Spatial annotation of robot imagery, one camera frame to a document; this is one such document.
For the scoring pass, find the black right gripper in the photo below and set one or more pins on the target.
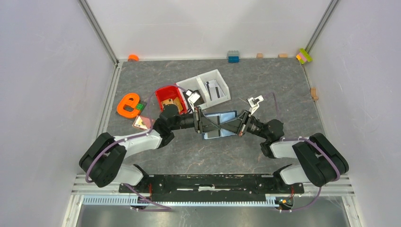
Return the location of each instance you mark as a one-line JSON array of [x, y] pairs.
[[239, 125]]

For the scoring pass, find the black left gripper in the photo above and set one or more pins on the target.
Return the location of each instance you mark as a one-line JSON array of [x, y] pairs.
[[205, 124]]

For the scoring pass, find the grey VIP card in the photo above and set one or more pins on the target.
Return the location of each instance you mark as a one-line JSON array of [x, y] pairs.
[[212, 134]]

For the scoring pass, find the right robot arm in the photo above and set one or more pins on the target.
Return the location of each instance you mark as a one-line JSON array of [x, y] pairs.
[[319, 161]]

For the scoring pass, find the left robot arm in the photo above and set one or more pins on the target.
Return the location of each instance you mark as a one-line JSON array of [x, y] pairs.
[[102, 162]]

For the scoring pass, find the white cards in bin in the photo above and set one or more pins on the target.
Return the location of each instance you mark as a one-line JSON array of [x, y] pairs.
[[214, 89]]

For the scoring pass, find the white bin with cards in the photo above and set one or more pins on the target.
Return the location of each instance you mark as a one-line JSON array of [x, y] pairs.
[[215, 74]]

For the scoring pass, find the tan object in red bin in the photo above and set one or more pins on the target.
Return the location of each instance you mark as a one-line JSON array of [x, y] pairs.
[[172, 104]]

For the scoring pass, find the white bin with wallets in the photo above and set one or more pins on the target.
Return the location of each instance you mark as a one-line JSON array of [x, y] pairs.
[[196, 84]]

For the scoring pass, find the red bin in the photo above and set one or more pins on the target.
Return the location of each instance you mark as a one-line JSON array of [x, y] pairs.
[[171, 95]]

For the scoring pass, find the pink white small box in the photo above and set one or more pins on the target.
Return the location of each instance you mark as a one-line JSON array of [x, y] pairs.
[[142, 122]]

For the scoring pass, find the blue grey toy brick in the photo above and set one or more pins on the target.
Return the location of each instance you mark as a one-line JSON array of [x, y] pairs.
[[233, 56]]

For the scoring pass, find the green toy block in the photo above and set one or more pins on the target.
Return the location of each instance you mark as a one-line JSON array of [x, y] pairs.
[[140, 106]]

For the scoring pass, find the flat tan wooden block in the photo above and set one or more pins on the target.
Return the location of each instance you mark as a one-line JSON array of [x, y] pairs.
[[283, 55]]

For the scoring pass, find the curved wooden block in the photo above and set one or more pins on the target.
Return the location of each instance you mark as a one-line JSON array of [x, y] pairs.
[[313, 93]]

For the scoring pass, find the orange letter-shaped toy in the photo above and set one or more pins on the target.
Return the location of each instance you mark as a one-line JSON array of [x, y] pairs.
[[127, 106]]

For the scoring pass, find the multicolour brick stack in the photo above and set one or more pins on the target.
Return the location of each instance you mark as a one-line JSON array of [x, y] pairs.
[[303, 56]]

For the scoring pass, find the orange round toy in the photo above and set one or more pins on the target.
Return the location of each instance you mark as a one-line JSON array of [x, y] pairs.
[[133, 57]]

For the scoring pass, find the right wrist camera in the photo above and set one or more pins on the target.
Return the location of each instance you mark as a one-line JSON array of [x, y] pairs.
[[254, 103]]

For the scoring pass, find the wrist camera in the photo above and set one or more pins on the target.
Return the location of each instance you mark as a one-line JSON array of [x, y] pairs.
[[192, 98], [254, 103]]

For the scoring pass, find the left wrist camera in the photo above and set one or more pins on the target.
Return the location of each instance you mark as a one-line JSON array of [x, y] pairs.
[[192, 98]]

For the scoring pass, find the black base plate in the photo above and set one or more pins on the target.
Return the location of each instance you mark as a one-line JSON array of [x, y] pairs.
[[258, 183]]

